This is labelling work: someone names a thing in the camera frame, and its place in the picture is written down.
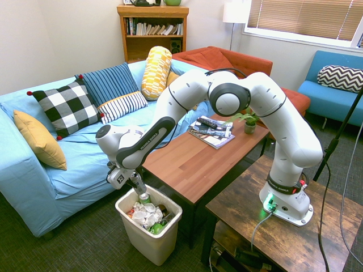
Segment grey cover magazine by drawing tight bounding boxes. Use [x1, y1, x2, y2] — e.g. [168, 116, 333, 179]
[189, 126, 216, 139]

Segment silver drink can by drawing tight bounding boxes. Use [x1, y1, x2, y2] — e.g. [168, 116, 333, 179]
[130, 172, 147, 197]

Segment black object on shelf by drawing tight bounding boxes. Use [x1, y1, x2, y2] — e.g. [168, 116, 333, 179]
[129, 0, 162, 7]

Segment yellow white patterned bolster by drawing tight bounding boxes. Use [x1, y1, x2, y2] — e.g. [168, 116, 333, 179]
[140, 45, 173, 101]

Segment white plastic trash bin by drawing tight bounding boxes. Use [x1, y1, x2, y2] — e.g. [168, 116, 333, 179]
[115, 186, 183, 266]

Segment white floor lamp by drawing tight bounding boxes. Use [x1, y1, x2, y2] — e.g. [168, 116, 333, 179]
[222, 2, 250, 52]

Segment mustard yellow pillow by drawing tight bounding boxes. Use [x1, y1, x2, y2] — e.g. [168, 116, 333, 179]
[13, 109, 68, 172]
[165, 71, 180, 87]

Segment brown window blinds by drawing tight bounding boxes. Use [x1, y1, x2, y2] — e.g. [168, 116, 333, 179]
[246, 0, 363, 43]

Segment rustic dark wood table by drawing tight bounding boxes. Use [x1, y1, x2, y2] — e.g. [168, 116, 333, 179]
[200, 155, 363, 272]

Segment row of paperback books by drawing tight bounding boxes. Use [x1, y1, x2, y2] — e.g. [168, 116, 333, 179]
[124, 17, 184, 36]

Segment black white checkered pillow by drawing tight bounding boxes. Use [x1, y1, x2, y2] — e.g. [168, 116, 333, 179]
[26, 74, 105, 142]

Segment black remote control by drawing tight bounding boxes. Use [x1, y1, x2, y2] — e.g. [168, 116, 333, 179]
[196, 117, 219, 129]

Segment grey hanging cable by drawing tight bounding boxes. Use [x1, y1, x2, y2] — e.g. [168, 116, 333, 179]
[339, 135, 363, 265]

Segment wooden coffee table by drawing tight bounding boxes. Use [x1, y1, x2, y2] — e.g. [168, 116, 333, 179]
[141, 112, 271, 250]

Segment black white chevron pillow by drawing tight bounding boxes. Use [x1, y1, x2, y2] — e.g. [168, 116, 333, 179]
[316, 65, 363, 94]

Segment black hanging cable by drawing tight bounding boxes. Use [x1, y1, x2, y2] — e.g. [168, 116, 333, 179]
[316, 160, 332, 272]

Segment blue striped pillow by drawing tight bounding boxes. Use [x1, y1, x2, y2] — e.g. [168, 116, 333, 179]
[74, 62, 149, 125]

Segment light blue sofa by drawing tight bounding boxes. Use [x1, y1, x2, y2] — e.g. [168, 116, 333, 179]
[0, 58, 217, 238]

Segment blue armchair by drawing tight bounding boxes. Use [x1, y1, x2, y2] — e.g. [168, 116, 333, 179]
[297, 50, 363, 128]

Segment grey base power cable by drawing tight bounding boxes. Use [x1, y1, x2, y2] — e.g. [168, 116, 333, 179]
[250, 209, 275, 253]

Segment stack of magazines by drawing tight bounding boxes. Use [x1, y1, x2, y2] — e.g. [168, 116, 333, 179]
[188, 129, 237, 150]

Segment dark cover magazine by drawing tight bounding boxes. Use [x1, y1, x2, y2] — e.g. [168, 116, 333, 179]
[191, 117, 235, 137]

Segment wooden bookshelf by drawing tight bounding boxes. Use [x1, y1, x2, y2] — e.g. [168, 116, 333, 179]
[116, 5, 190, 65]

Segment crumpled white paper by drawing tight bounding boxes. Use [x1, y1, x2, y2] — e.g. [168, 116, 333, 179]
[131, 201, 164, 228]

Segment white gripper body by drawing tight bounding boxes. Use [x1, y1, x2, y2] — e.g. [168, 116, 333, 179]
[106, 167, 134, 190]

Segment green fern plant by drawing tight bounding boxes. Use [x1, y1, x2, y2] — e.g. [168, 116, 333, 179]
[222, 107, 261, 126]

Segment black camera stand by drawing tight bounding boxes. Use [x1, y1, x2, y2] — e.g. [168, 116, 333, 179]
[312, 87, 363, 182]

